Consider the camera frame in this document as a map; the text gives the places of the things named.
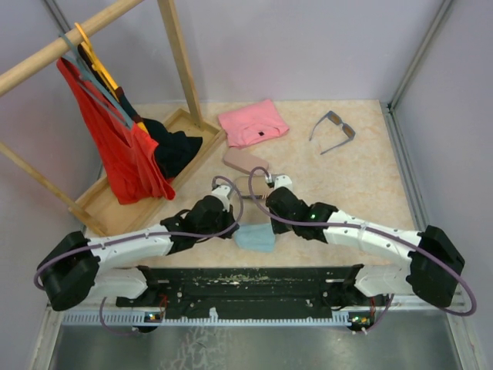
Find flag newspaper print glasses case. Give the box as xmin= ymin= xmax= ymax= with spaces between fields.
xmin=234 ymin=175 xmax=274 ymax=200

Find pink glasses case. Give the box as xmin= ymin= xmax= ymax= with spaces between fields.
xmin=223 ymin=148 xmax=269 ymax=175

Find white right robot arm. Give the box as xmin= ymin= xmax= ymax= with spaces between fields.
xmin=266 ymin=187 xmax=465 ymax=309

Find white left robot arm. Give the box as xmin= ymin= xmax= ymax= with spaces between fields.
xmin=34 ymin=195 xmax=238 ymax=311

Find dark navy garment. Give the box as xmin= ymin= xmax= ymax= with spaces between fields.
xmin=77 ymin=42 xmax=203 ymax=180

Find folded pink shirt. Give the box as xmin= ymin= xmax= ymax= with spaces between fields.
xmin=218 ymin=99 xmax=290 ymax=149

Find red hanging shirt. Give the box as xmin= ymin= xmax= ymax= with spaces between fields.
xmin=56 ymin=58 xmax=176 ymax=205

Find yellow hanger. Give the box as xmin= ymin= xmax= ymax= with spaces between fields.
xmin=74 ymin=22 xmax=148 ymax=134

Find grey blue hanger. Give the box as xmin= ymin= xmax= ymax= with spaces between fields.
xmin=59 ymin=33 xmax=134 ymax=129

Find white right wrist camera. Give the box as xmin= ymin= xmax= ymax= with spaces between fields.
xmin=265 ymin=174 xmax=293 ymax=191

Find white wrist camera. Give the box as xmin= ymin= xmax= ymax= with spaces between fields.
xmin=265 ymin=174 xmax=293 ymax=191
xmin=211 ymin=184 xmax=234 ymax=211

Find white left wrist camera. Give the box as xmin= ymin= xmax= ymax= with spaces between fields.
xmin=211 ymin=184 xmax=234 ymax=211

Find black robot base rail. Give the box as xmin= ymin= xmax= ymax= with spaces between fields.
xmin=116 ymin=266 xmax=391 ymax=331

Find grey blue frame sunglasses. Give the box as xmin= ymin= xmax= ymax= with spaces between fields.
xmin=309 ymin=110 xmax=357 ymax=155

